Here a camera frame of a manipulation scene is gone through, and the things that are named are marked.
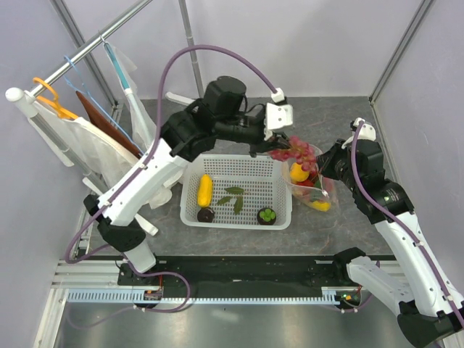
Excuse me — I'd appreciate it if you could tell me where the dark mangosteen left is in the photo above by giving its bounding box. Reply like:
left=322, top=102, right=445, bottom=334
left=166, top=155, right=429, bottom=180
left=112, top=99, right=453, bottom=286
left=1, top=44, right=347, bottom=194
left=196, top=207, right=215, bottom=223

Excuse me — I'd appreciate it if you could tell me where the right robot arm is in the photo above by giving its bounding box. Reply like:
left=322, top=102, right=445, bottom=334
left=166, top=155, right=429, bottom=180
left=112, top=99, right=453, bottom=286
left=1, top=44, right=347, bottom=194
left=316, top=139, right=463, bottom=347

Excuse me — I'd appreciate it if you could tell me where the red lychee bunch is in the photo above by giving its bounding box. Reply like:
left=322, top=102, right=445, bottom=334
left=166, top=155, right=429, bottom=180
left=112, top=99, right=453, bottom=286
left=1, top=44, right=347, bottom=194
left=294, top=173, right=322, bottom=197

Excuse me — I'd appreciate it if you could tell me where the white garment bag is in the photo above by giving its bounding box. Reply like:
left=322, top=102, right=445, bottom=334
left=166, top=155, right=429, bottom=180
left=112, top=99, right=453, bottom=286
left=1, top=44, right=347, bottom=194
left=33, top=101, right=138, bottom=188

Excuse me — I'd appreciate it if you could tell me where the orange fruit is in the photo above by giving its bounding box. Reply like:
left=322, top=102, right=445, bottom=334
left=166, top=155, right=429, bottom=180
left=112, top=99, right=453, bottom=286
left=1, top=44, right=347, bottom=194
left=289, top=162, right=310, bottom=183

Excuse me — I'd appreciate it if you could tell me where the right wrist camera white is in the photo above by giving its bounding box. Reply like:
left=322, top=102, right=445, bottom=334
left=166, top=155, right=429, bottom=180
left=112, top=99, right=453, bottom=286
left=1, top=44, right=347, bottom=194
left=341, top=117, right=376, bottom=149

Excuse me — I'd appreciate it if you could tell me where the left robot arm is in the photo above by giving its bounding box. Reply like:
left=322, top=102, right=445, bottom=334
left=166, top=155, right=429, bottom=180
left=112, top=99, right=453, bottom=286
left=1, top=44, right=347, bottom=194
left=83, top=76, right=293, bottom=285

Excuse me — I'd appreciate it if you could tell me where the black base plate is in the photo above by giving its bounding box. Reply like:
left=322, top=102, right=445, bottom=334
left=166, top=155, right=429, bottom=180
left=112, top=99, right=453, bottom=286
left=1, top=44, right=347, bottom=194
left=117, top=254, right=398, bottom=304

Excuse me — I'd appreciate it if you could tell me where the blue wire hanger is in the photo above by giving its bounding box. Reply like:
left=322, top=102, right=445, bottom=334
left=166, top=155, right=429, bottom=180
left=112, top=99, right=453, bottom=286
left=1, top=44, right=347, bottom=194
left=64, top=55, right=144, bottom=156

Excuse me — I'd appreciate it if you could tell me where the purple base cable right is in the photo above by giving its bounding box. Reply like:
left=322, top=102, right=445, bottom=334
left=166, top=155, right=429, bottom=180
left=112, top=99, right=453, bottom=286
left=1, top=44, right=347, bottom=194
left=324, top=278, right=378, bottom=315

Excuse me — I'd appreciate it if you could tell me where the clear plastic garment cover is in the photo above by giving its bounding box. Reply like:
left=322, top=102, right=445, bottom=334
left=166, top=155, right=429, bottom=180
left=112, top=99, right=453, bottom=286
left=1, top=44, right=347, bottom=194
left=107, top=43, right=173, bottom=210

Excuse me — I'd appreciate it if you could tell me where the white plastic basket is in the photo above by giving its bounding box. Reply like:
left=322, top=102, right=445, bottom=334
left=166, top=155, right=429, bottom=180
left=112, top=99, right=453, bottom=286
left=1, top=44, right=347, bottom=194
left=180, top=154, right=292, bottom=230

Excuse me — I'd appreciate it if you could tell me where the orange hanger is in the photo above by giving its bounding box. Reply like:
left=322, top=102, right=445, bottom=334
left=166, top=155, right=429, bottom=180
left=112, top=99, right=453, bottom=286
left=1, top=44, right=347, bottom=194
left=33, top=77, right=78, bottom=120

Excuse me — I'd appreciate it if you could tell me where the rack pole with white foot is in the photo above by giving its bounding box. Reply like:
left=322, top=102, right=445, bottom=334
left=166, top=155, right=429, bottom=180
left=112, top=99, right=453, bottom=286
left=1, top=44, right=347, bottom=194
left=165, top=0, right=204, bottom=106

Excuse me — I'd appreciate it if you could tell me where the yellow mango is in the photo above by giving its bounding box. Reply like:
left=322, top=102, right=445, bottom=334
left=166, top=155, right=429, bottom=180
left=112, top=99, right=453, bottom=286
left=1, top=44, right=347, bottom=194
left=197, top=174, right=213, bottom=207
left=308, top=200, right=331, bottom=212

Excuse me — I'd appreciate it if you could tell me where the brown wooden hanger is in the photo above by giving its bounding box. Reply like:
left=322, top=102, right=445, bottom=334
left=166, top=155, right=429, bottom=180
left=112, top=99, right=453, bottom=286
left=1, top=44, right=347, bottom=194
left=75, top=91, right=141, bottom=159

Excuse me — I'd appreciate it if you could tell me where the teal and white hanger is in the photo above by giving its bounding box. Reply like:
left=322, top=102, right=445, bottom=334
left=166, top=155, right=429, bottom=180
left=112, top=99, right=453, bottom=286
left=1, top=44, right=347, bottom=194
left=103, top=38, right=155, bottom=153

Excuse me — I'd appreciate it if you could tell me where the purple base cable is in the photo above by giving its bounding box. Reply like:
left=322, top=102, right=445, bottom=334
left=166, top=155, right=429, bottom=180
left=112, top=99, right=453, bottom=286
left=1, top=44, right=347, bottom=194
left=66, top=253, right=191, bottom=330
left=324, top=278, right=378, bottom=315

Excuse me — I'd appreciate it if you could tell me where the mangosteen with green calyx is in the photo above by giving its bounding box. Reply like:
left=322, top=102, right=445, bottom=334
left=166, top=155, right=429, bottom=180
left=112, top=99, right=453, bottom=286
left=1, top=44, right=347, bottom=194
left=257, top=207, right=276, bottom=225

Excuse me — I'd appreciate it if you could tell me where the light blue cable duct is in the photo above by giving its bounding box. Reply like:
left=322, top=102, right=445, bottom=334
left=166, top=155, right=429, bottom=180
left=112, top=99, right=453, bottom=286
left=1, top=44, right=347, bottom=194
left=67, top=289, right=347, bottom=305

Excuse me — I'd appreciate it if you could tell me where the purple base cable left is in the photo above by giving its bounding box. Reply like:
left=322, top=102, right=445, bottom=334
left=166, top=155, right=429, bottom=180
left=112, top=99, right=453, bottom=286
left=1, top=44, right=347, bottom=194
left=66, top=253, right=191, bottom=330

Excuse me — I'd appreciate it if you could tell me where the silver clothes rack rail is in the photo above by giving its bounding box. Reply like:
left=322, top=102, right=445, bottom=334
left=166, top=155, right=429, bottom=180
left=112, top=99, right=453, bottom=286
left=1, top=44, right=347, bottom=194
left=44, top=0, right=152, bottom=104

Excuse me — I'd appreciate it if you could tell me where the clear zip top bag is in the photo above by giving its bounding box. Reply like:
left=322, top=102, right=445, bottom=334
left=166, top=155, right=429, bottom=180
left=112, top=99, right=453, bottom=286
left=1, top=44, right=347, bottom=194
left=281, top=158, right=339, bottom=212

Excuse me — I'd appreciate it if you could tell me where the purple grape bunch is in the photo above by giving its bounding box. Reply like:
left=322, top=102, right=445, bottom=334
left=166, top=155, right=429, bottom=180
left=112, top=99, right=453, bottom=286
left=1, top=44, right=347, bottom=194
left=268, top=136, right=317, bottom=172

